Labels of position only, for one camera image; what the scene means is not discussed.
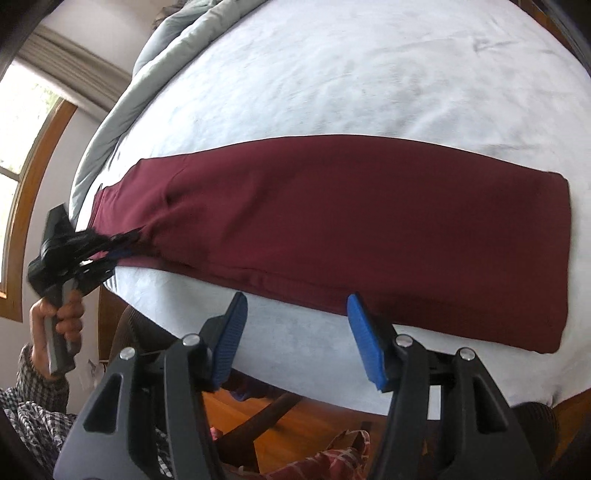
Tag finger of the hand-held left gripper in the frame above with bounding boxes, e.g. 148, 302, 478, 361
83, 249, 139, 280
90, 227, 149, 252

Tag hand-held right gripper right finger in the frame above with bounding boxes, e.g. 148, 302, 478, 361
346, 293, 543, 480

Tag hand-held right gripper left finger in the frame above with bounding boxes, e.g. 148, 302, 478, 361
53, 292, 250, 480

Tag maroon pants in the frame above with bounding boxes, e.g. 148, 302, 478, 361
88, 135, 573, 355

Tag person's left forearm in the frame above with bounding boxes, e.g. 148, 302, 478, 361
0, 344, 77, 418

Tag person's left hand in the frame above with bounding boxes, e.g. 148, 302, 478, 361
29, 292, 86, 377

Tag dark brown chair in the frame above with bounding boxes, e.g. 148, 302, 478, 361
107, 305, 303, 468

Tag wooden framed window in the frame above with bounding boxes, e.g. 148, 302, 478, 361
0, 59, 79, 324

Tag red plaid cloth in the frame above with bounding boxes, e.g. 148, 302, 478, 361
210, 427, 376, 480

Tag grey comforter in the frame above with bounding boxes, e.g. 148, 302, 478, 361
67, 0, 264, 224

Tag person's checked shirt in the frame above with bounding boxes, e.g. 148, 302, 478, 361
0, 401, 178, 480

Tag beige curtain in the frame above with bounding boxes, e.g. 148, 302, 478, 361
17, 23, 134, 112

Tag white bed cover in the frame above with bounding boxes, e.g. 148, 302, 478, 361
68, 0, 591, 422

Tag dark headboard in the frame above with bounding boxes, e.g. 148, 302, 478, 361
549, 0, 591, 75

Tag wooden bed frame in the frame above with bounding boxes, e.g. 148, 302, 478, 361
98, 287, 129, 366

